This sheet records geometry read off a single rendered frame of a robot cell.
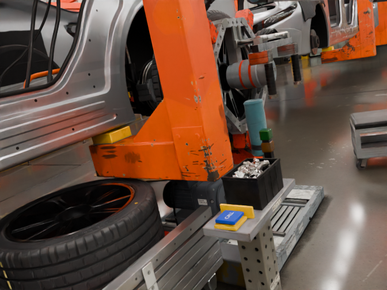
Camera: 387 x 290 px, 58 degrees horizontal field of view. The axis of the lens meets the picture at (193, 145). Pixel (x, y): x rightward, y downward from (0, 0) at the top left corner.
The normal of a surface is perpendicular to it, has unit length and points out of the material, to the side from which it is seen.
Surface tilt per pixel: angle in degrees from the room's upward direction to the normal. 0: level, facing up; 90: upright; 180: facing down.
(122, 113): 90
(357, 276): 0
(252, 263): 90
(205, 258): 90
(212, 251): 90
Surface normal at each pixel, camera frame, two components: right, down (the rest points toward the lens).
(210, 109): 0.82, -0.03
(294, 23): 0.30, 0.15
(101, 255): 0.51, 0.11
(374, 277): -0.20, -0.95
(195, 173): -0.54, 0.31
